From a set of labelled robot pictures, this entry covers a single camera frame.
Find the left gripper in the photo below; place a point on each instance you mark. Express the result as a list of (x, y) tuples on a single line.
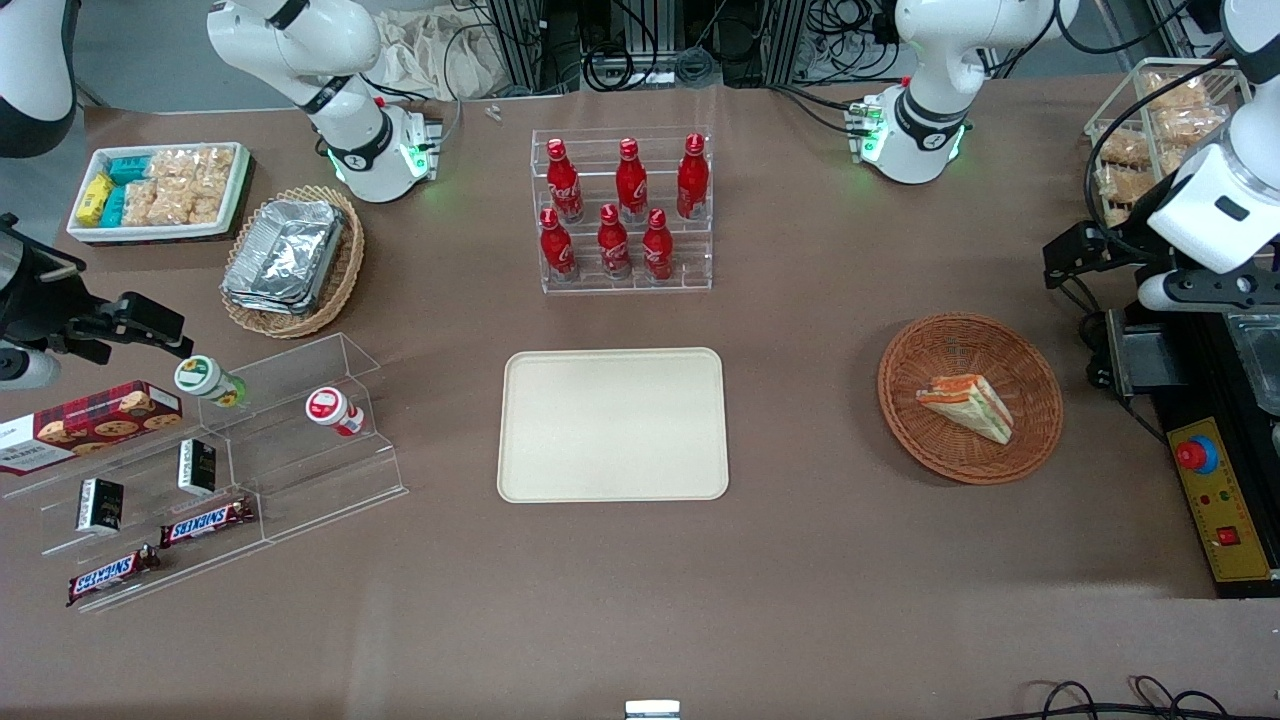
[(1113, 250)]

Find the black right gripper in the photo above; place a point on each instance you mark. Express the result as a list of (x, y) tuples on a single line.
[(38, 300)]

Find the triangular sandwich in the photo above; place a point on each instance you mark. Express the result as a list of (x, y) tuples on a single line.
[(968, 408)]

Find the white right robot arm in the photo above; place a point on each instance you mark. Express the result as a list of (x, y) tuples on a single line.
[(340, 100)]

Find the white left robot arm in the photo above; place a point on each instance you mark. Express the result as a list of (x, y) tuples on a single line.
[(930, 100)]

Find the brown round wicker basket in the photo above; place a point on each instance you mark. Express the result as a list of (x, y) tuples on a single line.
[(950, 350)]

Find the light oval wicker basket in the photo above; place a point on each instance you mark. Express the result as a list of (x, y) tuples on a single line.
[(345, 270)]

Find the beige rectangular plastic tray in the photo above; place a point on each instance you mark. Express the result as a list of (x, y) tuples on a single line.
[(612, 425)]

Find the clear bag of fried snacks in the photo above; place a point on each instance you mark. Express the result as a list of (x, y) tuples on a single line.
[(1175, 92), (1122, 148), (1125, 185), (1185, 128)]

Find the red chocolate chip cookie box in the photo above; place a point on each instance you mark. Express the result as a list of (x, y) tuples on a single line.
[(90, 425)]

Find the green-lidded small bottle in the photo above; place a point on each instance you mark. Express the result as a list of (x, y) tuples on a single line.
[(205, 378)]

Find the grey metal box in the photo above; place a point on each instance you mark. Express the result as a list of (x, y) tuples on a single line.
[(1145, 360)]

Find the teal snack packet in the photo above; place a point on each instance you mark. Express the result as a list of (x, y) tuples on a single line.
[(113, 207), (130, 168)]

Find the yellow snack packet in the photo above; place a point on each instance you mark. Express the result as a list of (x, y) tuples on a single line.
[(95, 200)]

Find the clear bag of rice crackers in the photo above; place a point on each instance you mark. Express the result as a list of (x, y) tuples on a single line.
[(195, 165), (155, 200)]

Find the small black box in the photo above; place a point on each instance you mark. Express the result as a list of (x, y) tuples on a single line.
[(197, 467), (100, 506)]

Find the stack of foil trays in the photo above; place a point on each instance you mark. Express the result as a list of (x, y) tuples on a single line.
[(285, 255)]

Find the white rectangular snack bin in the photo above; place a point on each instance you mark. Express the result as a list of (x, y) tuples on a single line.
[(238, 190)]

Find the clear plastic container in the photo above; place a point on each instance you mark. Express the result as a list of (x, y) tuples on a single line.
[(1258, 360)]

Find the Snickers chocolate bar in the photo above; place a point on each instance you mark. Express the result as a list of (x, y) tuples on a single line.
[(110, 575), (205, 522)]

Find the red emergency stop button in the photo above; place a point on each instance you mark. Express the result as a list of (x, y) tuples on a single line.
[(1196, 455)]

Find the red-lidded small bottle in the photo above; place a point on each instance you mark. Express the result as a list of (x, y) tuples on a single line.
[(332, 410)]

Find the clear acrylic stepped shelf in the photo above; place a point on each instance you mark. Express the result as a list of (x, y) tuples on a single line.
[(300, 470)]

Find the black control box yellow panel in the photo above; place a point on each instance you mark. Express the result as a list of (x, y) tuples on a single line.
[(1225, 520)]

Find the clear acrylic bottle rack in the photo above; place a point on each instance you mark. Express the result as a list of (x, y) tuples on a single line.
[(690, 255)]

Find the red cola bottle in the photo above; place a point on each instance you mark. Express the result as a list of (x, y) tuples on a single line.
[(614, 246), (631, 185), (564, 185), (692, 180), (657, 248), (557, 248)]

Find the beige crumpled cloth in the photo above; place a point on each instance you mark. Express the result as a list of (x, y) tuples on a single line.
[(430, 55)]

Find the small white block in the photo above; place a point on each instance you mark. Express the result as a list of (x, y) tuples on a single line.
[(652, 710)]

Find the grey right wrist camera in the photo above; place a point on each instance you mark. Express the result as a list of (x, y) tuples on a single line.
[(25, 368)]

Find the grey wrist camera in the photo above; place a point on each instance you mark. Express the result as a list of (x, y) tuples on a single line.
[(25, 368), (1200, 290)]

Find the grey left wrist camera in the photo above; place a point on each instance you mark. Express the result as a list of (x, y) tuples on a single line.
[(1200, 290)]

